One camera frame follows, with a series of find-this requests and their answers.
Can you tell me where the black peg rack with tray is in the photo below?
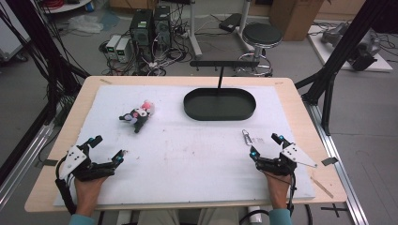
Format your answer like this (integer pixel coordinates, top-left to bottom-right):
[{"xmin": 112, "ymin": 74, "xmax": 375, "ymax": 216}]
[{"xmin": 183, "ymin": 60, "xmax": 261, "ymax": 122}]

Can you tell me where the black metal frame stand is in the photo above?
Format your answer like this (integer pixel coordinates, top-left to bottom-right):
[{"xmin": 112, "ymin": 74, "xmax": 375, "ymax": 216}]
[
  {"xmin": 295, "ymin": 0, "xmax": 398, "ymax": 136},
  {"xmin": 0, "ymin": 0, "xmax": 91, "ymax": 186}
]

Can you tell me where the silver metal key clip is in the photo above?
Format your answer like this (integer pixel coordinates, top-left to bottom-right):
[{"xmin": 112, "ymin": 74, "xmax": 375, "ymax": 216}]
[{"xmin": 241, "ymin": 128, "xmax": 253, "ymax": 147}]

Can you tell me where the white floor board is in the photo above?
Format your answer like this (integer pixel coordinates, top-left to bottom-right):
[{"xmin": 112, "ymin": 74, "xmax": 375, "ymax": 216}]
[{"xmin": 307, "ymin": 23, "xmax": 394, "ymax": 73}]

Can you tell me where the flat black case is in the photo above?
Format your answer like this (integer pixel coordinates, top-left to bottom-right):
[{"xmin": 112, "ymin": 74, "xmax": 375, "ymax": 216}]
[{"xmin": 218, "ymin": 12, "xmax": 243, "ymax": 34}]

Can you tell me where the long beige tape strip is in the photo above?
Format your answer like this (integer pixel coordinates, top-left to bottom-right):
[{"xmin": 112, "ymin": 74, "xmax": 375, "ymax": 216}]
[{"xmin": 310, "ymin": 175, "xmax": 335, "ymax": 200}]

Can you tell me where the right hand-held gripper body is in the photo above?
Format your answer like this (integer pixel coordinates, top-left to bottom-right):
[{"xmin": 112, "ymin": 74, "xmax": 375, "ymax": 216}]
[{"xmin": 254, "ymin": 142, "xmax": 317, "ymax": 176}]

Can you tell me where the grey machine part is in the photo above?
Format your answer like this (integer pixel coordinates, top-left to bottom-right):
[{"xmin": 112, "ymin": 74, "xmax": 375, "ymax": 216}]
[{"xmin": 320, "ymin": 22, "xmax": 382, "ymax": 72}]

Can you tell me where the black round stool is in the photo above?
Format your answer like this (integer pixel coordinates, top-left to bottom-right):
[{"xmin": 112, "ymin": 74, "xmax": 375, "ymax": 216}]
[{"xmin": 236, "ymin": 22, "xmax": 284, "ymax": 78}]

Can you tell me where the aluminium rail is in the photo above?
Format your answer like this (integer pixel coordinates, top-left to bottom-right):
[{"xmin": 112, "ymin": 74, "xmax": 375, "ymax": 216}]
[
  {"xmin": 0, "ymin": 122, "xmax": 56, "ymax": 211},
  {"xmin": 304, "ymin": 101, "xmax": 371, "ymax": 225}
]

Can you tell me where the clear plastic bag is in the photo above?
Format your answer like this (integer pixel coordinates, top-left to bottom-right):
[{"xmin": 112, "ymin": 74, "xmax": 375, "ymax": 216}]
[{"xmin": 67, "ymin": 14, "xmax": 104, "ymax": 35}]

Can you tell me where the tangle of floor cables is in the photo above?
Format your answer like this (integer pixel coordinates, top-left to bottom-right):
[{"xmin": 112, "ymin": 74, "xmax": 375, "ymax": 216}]
[{"xmin": 99, "ymin": 12, "xmax": 195, "ymax": 78}]

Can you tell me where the person's right hand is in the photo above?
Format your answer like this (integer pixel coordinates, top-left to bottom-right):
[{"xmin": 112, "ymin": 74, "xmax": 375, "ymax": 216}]
[{"xmin": 264, "ymin": 171, "xmax": 293, "ymax": 211}]

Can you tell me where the brown cardboard box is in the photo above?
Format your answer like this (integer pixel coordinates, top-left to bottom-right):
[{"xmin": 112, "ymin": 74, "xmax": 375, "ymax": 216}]
[{"xmin": 269, "ymin": 0, "xmax": 325, "ymax": 42}]

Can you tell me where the black computer tower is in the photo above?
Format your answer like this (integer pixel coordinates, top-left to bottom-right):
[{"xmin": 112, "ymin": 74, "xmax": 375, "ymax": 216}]
[
  {"xmin": 129, "ymin": 8, "xmax": 155, "ymax": 63},
  {"xmin": 153, "ymin": 5, "xmax": 173, "ymax": 52}
]

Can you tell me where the person's left hand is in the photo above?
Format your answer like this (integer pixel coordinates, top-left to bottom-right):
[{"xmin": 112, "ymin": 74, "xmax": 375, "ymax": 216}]
[{"xmin": 74, "ymin": 176, "xmax": 109, "ymax": 217}]

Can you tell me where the white desk leg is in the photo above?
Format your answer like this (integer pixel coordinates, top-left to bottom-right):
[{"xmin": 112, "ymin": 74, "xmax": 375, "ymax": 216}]
[
  {"xmin": 187, "ymin": 0, "xmax": 204, "ymax": 59},
  {"xmin": 237, "ymin": 0, "xmax": 255, "ymax": 53}
]

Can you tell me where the white bench power supply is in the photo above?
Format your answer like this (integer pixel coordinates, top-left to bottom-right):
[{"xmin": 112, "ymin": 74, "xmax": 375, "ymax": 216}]
[
  {"xmin": 105, "ymin": 34, "xmax": 123, "ymax": 61},
  {"xmin": 115, "ymin": 37, "xmax": 131, "ymax": 64}
]

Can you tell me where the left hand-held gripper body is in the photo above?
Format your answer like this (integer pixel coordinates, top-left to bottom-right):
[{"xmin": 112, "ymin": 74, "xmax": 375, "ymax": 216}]
[{"xmin": 59, "ymin": 143, "xmax": 116, "ymax": 183}]

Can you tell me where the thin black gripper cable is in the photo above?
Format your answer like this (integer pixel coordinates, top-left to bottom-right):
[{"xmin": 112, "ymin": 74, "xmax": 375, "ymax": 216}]
[{"xmin": 286, "ymin": 171, "xmax": 299, "ymax": 218}]

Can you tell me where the black sleeved gripper cable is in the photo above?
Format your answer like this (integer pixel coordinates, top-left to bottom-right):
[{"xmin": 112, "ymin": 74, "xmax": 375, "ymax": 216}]
[{"xmin": 54, "ymin": 155, "xmax": 78, "ymax": 217}]

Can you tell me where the black and pink plush keychain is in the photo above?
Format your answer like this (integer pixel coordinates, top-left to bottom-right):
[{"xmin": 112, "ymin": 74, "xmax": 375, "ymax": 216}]
[{"xmin": 118, "ymin": 99, "xmax": 156, "ymax": 134}]

